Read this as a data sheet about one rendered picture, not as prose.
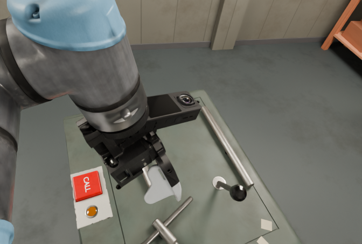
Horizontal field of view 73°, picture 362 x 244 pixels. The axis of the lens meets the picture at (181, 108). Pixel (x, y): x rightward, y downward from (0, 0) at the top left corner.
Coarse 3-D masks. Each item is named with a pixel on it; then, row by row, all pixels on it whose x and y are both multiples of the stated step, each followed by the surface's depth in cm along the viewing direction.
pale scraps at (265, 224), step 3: (261, 219) 60; (261, 222) 59; (264, 222) 59; (267, 222) 59; (270, 222) 59; (261, 225) 59; (264, 225) 59; (267, 225) 59; (270, 225) 59; (264, 228) 58; (267, 228) 58; (270, 228) 58; (261, 237) 57; (258, 240) 56; (261, 240) 57; (264, 240) 57; (261, 243) 56; (264, 243) 56; (267, 243) 56
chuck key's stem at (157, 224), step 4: (156, 220) 55; (160, 220) 55; (152, 224) 54; (156, 224) 54; (160, 224) 54; (156, 228) 54; (160, 228) 54; (164, 228) 54; (160, 232) 53; (164, 232) 53; (168, 232) 53; (164, 236) 53; (168, 236) 53; (172, 236) 53; (164, 240) 53; (168, 240) 52; (172, 240) 52; (176, 240) 53
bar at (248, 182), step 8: (208, 112) 78; (208, 120) 76; (216, 128) 74; (224, 136) 72; (224, 144) 71; (232, 152) 69; (232, 160) 68; (240, 168) 66; (240, 176) 66; (248, 176) 65; (248, 184) 63
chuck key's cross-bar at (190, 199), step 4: (188, 200) 59; (184, 204) 58; (188, 204) 58; (180, 208) 57; (184, 208) 58; (176, 212) 57; (180, 212) 57; (172, 216) 56; (176, 216) 56; (168, 220) 55; (172, 220) 56; (164, 224) 55; (168, 224) 55; (156, 232) 54; (152, 236) 53; (156, 236) 53; (148, 240) 52; (152, 240) 53
